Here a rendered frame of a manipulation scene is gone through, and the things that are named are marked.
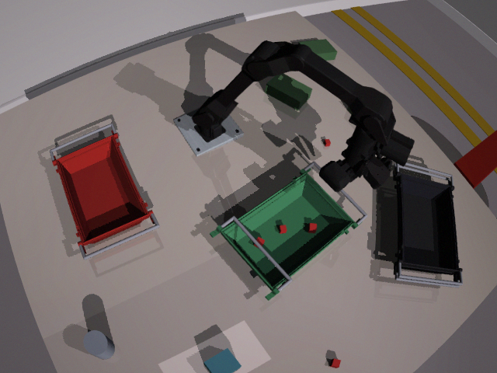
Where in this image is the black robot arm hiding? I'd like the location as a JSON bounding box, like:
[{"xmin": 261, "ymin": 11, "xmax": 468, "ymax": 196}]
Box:
[{"xmin": 191, "ymin": 40, "xmax": 415, "ymax": 190}]

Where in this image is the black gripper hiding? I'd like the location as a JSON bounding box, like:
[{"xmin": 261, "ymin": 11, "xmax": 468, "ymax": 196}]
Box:
[{"xmin": 319, "ymin": 137, "xmax": 383, "ymax": 192}]

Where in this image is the grey cylinder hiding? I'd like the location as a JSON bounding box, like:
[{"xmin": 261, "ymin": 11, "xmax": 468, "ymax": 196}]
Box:
[{"xmin": 83, "ymin": 330, "xmax": 115, "ymax": 359}]

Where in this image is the teal block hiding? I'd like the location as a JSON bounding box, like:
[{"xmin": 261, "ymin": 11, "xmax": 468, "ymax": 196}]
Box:
[{"xmin": 203, "ymin": 348, "xmax": 241, "ymax": 373}]

